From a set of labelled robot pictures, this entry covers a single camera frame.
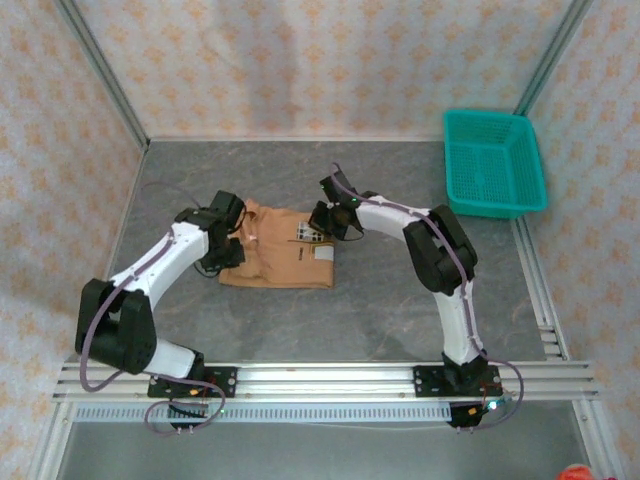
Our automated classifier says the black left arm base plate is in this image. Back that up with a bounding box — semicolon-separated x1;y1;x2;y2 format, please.
147;366;238;400

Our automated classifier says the aluminium frame post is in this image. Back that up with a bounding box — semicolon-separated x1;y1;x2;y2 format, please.
513;0;595;119
53;0;151;151

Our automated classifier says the aluminium table edge rail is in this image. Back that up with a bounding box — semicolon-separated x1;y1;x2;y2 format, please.
145;134;446;143
27;139;151;480
512;217;624;480

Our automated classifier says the brown t-shirt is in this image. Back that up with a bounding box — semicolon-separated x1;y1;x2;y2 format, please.
218;198;337;290

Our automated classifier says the aluminium mounting rail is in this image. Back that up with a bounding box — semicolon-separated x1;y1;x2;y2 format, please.
52;362;600;404

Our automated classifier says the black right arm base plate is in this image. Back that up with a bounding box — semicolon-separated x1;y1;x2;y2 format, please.
412;364;503;400

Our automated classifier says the teal plastic mesh basket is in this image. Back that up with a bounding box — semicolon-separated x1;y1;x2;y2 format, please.
442;109;550;220

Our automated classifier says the grey slotted cable duct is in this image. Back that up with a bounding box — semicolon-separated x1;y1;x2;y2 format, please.
69;403;454;425

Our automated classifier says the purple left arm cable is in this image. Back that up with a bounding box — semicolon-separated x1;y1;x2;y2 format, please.
79;182;227;436

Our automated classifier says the black controller board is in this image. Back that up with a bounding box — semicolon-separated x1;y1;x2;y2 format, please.
448;399;509;432

